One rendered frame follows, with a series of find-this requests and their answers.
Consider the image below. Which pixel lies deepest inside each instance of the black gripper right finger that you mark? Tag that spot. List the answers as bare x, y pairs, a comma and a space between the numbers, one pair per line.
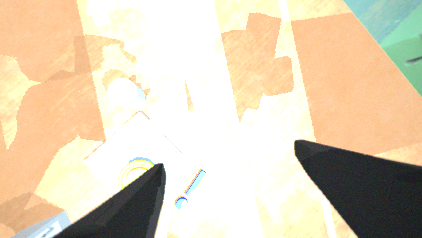
376, 197

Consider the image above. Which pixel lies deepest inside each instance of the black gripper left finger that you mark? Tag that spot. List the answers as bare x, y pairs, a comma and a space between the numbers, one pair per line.
132, 212

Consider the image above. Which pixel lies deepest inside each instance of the yellow plate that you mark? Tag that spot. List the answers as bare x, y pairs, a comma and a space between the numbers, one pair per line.
131, 171

